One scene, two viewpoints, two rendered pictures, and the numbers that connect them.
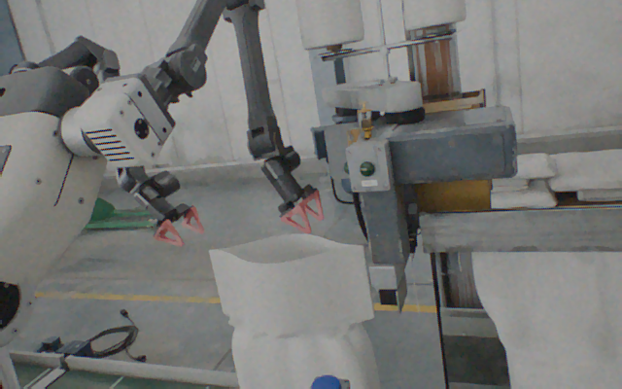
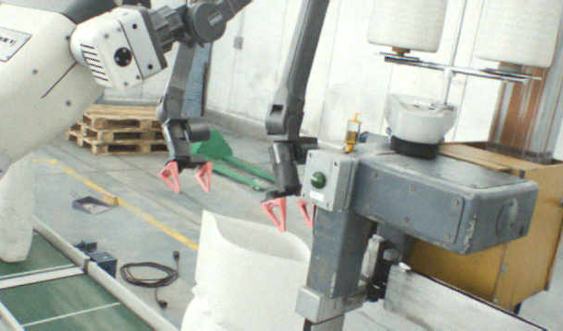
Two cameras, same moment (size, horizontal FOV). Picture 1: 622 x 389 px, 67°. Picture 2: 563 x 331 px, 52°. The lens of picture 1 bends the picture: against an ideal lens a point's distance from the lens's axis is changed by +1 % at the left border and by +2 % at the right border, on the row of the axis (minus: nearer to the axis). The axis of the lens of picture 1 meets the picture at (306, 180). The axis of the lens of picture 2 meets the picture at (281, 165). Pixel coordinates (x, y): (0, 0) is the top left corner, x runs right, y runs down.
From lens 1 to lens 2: 0.39 m
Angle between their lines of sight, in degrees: 20
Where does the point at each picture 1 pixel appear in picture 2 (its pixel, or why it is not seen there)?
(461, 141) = (421, 191)
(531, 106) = not seen: outside the picture
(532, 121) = not seen: outside the picture
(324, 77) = not seen: hidden behind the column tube
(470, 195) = (475, 274)
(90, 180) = (86, 89)
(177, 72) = (190, 19)
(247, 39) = (307, 12)
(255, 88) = (293, 63)
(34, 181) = (31, 70)
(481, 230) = (448, 312)
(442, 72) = (523, 122)
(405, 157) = (367, 185)
